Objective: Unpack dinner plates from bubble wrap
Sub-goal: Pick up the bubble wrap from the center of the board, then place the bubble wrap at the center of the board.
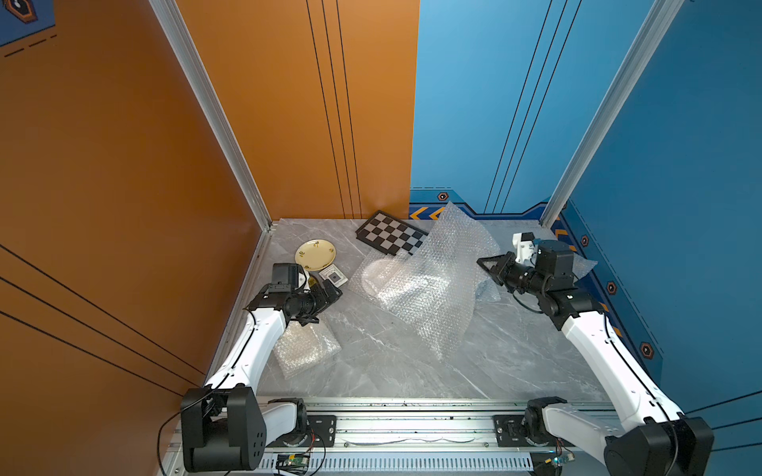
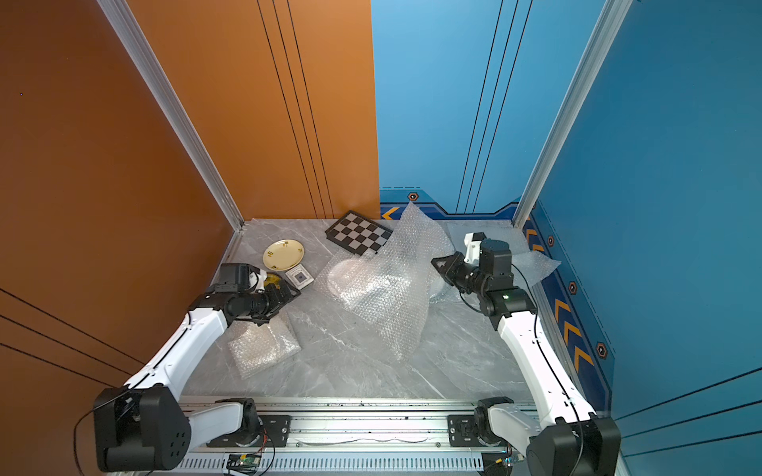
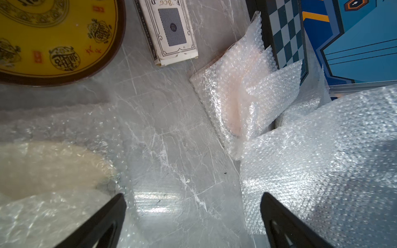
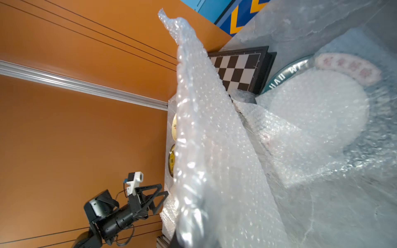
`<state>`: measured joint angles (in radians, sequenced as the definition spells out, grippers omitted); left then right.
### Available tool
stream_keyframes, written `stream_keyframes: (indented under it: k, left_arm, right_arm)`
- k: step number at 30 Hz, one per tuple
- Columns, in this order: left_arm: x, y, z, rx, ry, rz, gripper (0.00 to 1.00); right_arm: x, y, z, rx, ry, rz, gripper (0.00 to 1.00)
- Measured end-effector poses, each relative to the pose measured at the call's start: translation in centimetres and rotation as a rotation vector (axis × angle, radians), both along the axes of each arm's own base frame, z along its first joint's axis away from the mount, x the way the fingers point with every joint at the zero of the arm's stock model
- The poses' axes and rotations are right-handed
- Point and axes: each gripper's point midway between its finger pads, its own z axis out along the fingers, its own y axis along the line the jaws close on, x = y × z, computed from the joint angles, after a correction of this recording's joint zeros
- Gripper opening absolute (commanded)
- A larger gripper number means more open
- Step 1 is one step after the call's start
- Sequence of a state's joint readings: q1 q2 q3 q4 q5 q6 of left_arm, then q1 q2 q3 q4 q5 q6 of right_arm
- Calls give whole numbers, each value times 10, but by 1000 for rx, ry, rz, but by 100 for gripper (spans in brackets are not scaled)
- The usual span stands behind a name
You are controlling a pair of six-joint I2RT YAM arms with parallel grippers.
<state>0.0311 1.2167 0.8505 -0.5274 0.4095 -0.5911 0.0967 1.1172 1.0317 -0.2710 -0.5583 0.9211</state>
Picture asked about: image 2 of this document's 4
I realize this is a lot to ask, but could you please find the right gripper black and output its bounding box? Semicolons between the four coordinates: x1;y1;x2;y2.
431;253;491;298

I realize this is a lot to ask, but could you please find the cream yellow dinner plate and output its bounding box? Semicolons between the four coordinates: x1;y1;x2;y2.
262;239;306;272

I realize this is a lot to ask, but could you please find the bubble wrap sheet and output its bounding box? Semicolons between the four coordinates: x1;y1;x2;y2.
446;221;562;288

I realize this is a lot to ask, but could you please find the yellow black patterned plate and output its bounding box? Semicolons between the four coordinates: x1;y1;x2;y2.
264;273;283;288

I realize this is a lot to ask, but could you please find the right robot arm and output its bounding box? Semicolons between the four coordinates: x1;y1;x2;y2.
432;233;621;475

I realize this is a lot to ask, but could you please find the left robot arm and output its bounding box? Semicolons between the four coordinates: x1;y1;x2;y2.
92;263;301;473

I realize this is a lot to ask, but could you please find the small square marker tile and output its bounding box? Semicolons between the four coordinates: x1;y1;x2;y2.
286;264;314;290

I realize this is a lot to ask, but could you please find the black white checkerboard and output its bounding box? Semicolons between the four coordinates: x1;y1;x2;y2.
325;210;393;256

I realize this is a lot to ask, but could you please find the left circuit board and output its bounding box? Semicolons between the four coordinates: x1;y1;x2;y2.
225;453;262;475

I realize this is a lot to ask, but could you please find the circuit board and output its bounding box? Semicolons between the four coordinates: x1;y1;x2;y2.
225;453;262;475
479;452;525;476

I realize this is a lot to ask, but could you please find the right circuit board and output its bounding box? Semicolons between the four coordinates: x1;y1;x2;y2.
479;452;525;476

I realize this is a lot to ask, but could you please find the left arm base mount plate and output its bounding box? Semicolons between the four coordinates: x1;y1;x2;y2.
206;415;292;449

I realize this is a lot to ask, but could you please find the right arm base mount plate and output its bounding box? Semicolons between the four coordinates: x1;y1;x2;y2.
446;414;490;448

